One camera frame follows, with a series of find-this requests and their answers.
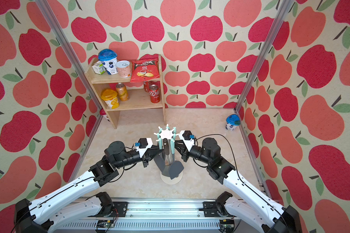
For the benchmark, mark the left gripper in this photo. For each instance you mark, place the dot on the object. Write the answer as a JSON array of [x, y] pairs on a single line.
[[151, 154]]

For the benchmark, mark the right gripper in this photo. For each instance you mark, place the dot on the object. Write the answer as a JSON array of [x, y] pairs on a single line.
[[183, 150]]

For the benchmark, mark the white utensil rack stand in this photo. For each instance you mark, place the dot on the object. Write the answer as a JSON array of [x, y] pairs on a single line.
[[168, 134]]

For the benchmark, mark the grey slotted turner mint handle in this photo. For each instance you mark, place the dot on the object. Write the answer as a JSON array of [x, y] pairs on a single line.
[[159, 159]]

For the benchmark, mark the grey spatula mint handle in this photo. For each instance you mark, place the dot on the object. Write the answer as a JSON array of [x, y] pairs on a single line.
[[176, 167]]

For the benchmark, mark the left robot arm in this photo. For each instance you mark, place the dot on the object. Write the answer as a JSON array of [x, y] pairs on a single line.
[[52, 211]]

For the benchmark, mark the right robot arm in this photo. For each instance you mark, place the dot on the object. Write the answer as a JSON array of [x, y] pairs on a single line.
[[257, 210]]

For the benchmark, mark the blue lid yogurt cup floor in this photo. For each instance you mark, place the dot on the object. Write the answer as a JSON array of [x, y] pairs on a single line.
[[232, 122]]

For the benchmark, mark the red cola can front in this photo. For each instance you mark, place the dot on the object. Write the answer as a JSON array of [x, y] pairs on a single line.
[[154, 93]]

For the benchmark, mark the red cola can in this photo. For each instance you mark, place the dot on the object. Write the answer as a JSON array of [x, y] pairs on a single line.
[[154, 93], [146, 85]]

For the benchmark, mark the red white cup behind shelf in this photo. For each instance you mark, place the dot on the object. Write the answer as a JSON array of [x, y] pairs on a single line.
[[103, 113]]

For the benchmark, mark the red cola can back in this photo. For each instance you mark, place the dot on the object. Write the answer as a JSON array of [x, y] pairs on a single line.
[[146, 85]]

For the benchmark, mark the wooden two-tier shelf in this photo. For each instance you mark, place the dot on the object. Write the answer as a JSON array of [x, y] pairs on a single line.
[[138, 98]]

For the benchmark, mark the yellow mango cup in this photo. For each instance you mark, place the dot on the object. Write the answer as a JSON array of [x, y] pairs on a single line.
[[110, 97]]

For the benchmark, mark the left circuit board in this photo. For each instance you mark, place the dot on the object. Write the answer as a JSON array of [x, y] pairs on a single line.
[[105, 224]]

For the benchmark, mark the circuit board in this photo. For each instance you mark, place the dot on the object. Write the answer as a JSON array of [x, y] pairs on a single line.
[[105, 224], [227, 226]]

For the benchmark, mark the red chips bag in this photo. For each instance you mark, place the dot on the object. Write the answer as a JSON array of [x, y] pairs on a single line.
[[144, 70]]

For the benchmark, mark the pink cup foil lid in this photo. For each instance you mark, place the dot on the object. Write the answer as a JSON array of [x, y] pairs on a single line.
[[124, 68]]

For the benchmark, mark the right circuit board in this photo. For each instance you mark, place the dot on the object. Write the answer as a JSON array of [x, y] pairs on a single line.
[[227, 226]]

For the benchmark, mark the small green white carton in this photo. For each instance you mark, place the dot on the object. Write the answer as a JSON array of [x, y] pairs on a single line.
[[98, 68]]

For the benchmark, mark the blue lid yogurt tub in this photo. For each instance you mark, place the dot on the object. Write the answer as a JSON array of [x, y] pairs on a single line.
[[109, 59]]

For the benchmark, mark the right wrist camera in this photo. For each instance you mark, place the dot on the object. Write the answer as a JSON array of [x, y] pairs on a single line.
[[188, 139]]

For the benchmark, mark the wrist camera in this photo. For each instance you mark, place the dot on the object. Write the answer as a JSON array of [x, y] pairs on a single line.
[[143, 145], [188, 139]]

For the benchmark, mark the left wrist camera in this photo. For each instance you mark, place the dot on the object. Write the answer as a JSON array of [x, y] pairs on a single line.
[[143, 145]]

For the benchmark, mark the grey spoon dark handle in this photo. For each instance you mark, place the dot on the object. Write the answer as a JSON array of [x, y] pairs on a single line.
[[166, 156]]

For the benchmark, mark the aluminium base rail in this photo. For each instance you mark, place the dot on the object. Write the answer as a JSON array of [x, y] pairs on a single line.
[[161, 216]]

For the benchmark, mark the right aluminium frame post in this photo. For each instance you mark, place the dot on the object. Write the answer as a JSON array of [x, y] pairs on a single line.
[[267, 46]]

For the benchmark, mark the aluminium frame post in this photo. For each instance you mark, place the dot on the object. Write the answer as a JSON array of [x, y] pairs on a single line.
[[267, 46], [57, 30]]

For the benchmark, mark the left aluminium frame post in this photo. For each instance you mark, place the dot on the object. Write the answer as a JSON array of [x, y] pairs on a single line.
[[57, 30]]

